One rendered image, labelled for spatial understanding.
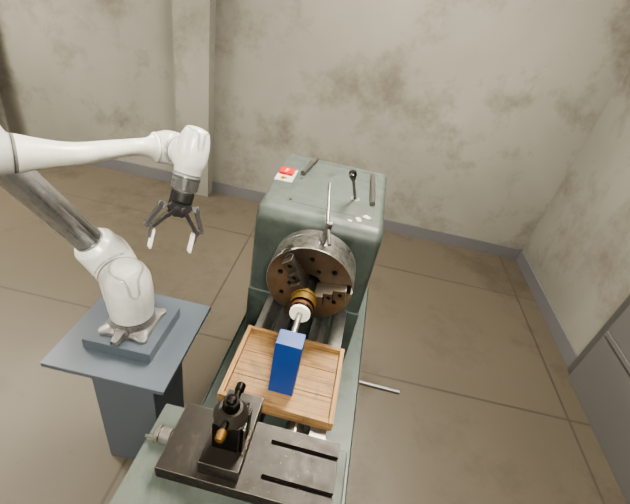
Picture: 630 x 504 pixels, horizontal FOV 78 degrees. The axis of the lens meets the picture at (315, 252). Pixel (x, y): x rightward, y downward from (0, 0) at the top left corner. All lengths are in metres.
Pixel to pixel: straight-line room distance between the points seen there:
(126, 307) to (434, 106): 2.90
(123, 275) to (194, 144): 0.49
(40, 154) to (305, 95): 2.70
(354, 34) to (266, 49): 0.73
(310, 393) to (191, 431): 0.39
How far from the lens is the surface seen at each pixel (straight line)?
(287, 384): 1.28
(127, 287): 1.46
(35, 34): 4.64
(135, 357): 1.58
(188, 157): 1.34
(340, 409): 1.75
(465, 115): 3.69
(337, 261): 1.32
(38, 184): 1.46
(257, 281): 1.66
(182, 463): 1.12
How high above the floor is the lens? 1.97
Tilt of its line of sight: 35 degrees down
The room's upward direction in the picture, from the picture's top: 12 degrees clockwise
